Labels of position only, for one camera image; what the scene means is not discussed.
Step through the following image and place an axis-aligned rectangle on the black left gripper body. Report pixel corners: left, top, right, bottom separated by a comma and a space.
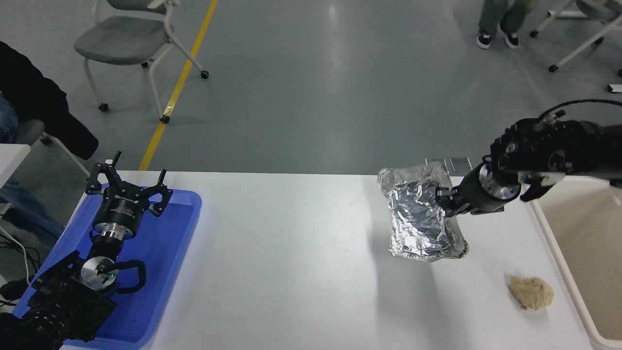
92, 185, 150, 230

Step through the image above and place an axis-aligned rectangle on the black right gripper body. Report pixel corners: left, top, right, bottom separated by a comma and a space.
452, 167, 506, 216

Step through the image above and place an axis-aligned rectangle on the small black object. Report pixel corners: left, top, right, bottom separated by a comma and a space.
0, 280, 32, 300

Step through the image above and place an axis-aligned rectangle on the person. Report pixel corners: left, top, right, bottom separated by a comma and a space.
477, 0, 536, 50
0, 41, 100, 249

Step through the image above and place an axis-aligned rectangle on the small white table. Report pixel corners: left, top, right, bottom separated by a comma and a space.
0, 143, 32, 189

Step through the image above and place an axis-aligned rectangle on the white cable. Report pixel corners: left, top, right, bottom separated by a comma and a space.
0, 225, 31, 285

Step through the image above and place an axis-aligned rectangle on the blue plastic tray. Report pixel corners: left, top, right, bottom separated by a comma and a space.
12, 188, 203, 350

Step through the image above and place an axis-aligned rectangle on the large pale plastic bin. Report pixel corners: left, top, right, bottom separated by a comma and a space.
529, 175, 622, 350

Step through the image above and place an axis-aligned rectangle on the grey chair white frame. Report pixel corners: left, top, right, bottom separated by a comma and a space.
14, 119, 92, 176
529, 0, 622, 77
73, 0, 210, 124

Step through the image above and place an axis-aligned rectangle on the crumpled tan paper ball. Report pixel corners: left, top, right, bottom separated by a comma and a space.
508, 275, 555, 311

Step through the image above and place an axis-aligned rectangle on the silver foil plate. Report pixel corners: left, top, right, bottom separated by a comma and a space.
377, 162, 470, 263

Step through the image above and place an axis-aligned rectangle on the black cable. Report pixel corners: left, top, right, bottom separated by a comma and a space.
0, 238, 43, 275

